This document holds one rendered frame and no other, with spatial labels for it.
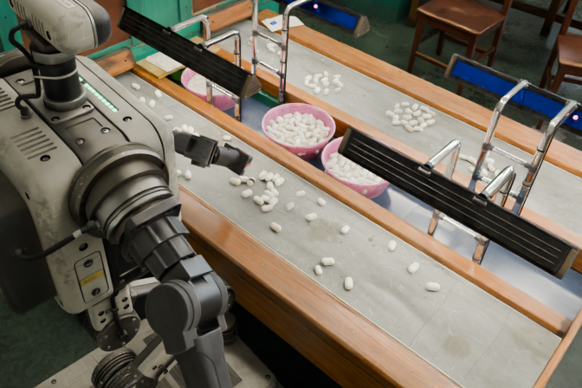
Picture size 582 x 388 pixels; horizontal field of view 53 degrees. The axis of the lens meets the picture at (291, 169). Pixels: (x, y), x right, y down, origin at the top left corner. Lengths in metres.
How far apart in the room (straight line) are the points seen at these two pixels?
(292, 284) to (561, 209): 0.94
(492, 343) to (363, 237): 0.46
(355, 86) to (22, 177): 1.71
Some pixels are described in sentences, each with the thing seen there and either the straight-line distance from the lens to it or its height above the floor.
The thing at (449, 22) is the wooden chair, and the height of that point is 0.46.
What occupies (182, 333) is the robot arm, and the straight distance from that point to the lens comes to 0.86.
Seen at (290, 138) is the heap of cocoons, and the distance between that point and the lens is 2.12.
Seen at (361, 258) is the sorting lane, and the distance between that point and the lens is 1.73.
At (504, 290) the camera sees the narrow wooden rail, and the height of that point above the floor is 0.76.
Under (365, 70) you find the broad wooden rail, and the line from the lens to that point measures 2.50.
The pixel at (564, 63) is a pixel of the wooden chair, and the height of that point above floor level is 0.46.
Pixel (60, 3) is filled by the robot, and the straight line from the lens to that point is 0.93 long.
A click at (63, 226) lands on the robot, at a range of 0.97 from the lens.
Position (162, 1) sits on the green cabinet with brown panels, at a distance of 2.50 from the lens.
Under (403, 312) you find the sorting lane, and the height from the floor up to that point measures 0.74.
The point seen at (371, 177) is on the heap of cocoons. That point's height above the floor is 0.74.
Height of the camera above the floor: 2.02
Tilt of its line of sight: 41 degrees down
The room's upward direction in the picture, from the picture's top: 4 degrees clockwise
